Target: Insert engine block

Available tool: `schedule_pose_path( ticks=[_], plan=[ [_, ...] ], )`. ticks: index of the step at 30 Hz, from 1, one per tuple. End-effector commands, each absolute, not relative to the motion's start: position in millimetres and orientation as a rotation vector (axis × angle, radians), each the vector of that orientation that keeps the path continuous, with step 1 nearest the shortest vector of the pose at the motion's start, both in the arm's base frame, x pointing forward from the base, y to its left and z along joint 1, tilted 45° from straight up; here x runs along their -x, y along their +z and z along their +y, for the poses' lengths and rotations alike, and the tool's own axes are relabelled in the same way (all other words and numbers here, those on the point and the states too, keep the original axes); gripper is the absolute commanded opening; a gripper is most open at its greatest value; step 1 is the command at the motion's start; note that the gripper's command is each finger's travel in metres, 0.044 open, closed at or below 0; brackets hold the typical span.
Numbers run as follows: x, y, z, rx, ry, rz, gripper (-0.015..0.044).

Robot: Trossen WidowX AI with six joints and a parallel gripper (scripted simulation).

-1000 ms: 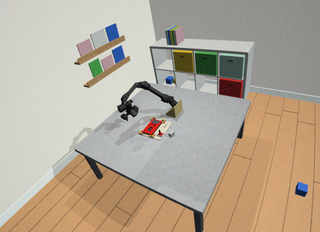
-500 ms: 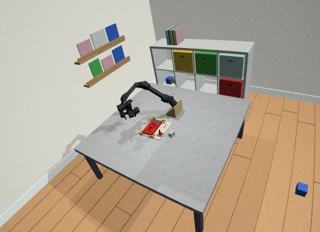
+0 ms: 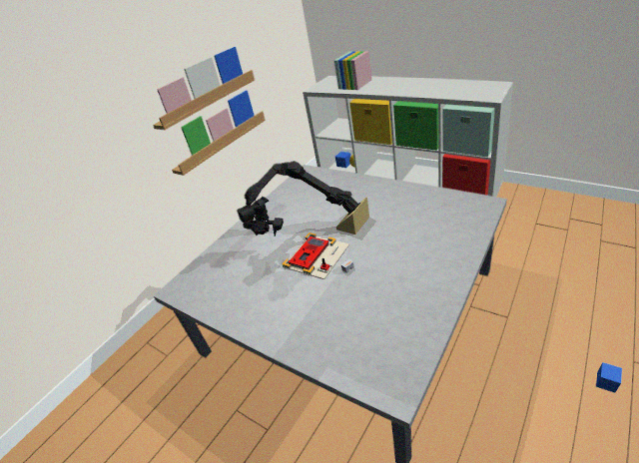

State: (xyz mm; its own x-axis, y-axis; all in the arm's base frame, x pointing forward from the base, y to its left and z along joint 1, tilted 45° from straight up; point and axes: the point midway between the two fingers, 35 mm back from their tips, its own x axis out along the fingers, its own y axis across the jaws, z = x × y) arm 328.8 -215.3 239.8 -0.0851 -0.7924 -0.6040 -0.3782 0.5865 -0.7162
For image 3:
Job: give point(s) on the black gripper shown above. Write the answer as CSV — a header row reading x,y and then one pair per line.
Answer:
x,y
277,223

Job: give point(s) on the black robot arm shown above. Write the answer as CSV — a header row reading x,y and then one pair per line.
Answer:
x,y
294,170

